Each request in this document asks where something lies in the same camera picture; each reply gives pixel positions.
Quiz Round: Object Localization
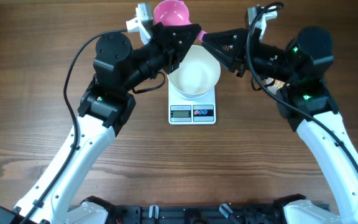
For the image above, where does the white bowl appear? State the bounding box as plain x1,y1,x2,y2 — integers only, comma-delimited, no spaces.
168,45,221,98

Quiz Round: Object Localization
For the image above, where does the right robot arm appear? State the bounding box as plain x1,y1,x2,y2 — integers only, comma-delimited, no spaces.
202,26,358,223

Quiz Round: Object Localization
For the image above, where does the clear plastic container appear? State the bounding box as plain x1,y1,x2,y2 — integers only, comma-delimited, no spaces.
266,78,279,95

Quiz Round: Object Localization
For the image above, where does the white kitchen scale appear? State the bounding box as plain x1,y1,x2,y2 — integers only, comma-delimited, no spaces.
168,82,217,125

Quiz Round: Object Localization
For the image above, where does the pile of dried soybeans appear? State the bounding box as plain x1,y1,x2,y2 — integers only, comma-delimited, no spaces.
273,80,285,89

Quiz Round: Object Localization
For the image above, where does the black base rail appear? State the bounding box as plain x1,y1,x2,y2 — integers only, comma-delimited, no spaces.
105,204,287,224

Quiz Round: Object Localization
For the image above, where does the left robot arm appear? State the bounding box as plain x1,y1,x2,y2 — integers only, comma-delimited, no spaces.
0,23,201,223

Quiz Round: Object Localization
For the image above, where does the pink measuring scoop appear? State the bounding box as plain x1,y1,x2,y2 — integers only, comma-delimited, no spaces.
154,0,206,41

